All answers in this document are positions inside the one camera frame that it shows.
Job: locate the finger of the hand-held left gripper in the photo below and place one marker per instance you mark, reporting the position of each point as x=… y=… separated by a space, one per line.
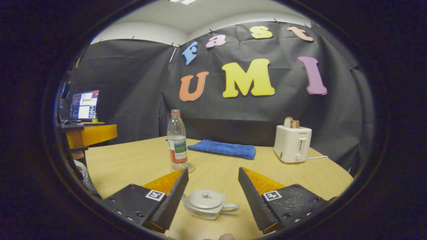
x=96 y=134

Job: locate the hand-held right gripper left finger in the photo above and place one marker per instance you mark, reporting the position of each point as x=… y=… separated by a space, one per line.
x=168 y=203

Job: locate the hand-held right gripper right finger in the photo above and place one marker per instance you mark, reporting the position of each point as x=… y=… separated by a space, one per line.
x=255 y=203

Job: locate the round wooden coaster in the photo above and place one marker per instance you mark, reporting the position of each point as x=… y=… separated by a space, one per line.
x=190 y=167

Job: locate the white ceramic teacup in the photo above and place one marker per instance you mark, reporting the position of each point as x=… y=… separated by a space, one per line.
x=210 y=214

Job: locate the clear plastic water bottle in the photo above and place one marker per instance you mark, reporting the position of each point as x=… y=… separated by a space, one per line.
x=176 y=146

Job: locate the green drink bottle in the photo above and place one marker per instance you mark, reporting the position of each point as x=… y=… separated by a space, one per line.
x=94 y=117

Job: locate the computer monitor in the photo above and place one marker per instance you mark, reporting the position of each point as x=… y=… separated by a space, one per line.
x=84 y=105

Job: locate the blue folded towel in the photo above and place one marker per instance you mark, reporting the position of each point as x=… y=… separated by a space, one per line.
x=223 y=149

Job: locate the white toaster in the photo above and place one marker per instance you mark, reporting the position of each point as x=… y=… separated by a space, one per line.
x=292 y=145

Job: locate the bread slice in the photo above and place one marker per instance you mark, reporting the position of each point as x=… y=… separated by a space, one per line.
x=289 y=122

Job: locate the black backdrop cloth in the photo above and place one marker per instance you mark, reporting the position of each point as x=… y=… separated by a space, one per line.
x=233 y=113

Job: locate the ceiling light panel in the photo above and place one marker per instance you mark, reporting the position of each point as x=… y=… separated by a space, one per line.
x=184 y=1

